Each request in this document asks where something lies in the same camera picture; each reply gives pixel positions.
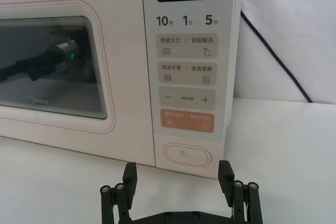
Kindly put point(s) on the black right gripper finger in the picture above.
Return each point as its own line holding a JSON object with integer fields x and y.
{"x": 244, "y": 203}

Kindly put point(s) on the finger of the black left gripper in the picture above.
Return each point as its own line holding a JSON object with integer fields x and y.
{"x": 123, "y": 200}

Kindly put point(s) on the white table cloth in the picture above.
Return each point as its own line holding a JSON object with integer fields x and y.
{"x": 288, "y": 142}

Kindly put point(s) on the cream microwave oven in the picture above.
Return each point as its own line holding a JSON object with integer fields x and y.
{"x": 123, "y": 51}

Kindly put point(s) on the white curtain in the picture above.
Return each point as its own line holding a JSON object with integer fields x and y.
{"x": 288, "y": 24}

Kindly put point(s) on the oven control panel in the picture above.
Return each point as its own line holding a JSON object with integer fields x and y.
{"x": 186, "y": 24}

